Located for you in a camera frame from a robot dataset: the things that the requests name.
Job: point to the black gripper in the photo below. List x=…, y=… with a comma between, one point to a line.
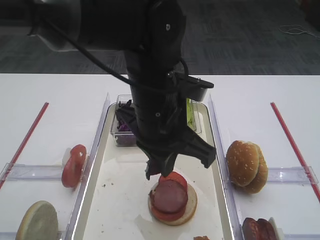
x=159, y=123

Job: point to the purple cabbage strip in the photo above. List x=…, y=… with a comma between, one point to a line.
x=152, y=168

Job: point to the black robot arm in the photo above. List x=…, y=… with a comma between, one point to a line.
x=139, y=42

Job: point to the upper tomato slice on bun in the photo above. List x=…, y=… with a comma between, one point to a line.
x=174, y=176

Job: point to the tomato slice on bun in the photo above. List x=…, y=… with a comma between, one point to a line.
x=174, y=176
x=167, y=217

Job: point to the lower tomato slice on bun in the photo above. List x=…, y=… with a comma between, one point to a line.
x=167, y=217

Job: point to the green lettuce leaves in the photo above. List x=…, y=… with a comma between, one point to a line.
x=189, y=113

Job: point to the rear standing tomato slice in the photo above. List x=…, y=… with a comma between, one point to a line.
x=78, y=153

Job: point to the white tomato stand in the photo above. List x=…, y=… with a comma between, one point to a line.
x=66, y=156

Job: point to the left standing meat slice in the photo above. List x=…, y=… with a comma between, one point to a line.
x=250, y=229

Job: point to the standing meat slice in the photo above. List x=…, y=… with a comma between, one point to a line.
x=266, y=230
x=250, y=229

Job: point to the right standing meat slice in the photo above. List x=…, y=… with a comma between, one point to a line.
x=266, y=230

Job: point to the white meat stand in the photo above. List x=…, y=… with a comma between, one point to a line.
x=279, y=234

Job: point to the ham slice on bun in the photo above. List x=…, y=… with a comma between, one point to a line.
x=169, y=197

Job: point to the purple cabbage leaves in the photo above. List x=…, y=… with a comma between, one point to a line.
x=125, y=138

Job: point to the clear plastic salad container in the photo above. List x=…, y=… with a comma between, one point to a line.
x=123, y=99

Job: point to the bottom bun on tray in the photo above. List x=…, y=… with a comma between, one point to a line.
x=190, y=208

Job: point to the white rectangular serving tray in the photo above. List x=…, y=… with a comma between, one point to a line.
x=117, y=205

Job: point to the food piece at tray edge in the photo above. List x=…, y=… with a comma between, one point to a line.
x=201, y=238

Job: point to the front sesame bun top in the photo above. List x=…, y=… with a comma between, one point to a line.
x=243, y=162

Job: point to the sesame bun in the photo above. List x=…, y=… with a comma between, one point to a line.
x=243, y=162
x=257, y=184

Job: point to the rear sesame bun top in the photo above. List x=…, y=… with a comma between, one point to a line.
x=257, y=184

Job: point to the right clear acrylic divider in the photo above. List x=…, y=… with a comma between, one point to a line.
x=234, y=224

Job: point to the clear acrylic divider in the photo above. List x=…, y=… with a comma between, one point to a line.
x=76, y=227
x=234, y=224

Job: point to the left clear acrylic divider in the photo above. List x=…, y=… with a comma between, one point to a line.
x=76, y=227

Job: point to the right red tape strip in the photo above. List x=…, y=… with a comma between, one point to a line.
x=296, y=150

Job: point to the red tape strip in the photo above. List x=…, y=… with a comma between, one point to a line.
x=23, y=144
x=296, y=150

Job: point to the left red tape strip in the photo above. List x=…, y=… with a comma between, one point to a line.
x=23, y=144

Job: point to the standing cut bun half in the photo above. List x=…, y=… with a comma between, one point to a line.
x=40, y=222

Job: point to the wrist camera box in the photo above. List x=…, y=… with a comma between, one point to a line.
x=192, y=87

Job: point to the right clear cross rail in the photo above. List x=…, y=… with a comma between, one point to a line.
x=301, y=175

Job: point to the clear cross rail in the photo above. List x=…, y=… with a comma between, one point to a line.
x=27, y=172
x=301, y=175

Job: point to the left clear cross rail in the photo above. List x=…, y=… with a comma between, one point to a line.
x=27, y=172

